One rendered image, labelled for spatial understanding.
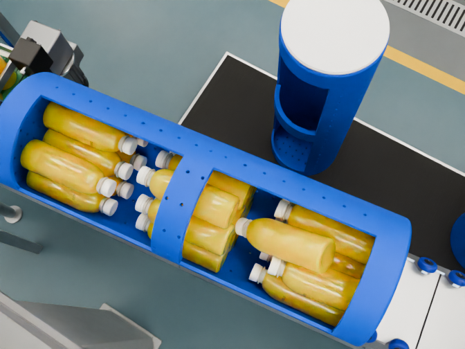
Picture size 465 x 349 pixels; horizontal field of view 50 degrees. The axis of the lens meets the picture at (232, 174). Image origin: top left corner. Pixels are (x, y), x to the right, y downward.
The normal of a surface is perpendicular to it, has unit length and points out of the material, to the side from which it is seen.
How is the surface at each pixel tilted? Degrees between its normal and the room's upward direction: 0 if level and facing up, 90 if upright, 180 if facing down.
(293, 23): 0
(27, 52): 0
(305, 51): 0
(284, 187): 32
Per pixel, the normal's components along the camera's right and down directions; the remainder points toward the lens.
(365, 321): -0.33, 0.41
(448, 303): -0.05, -0.29
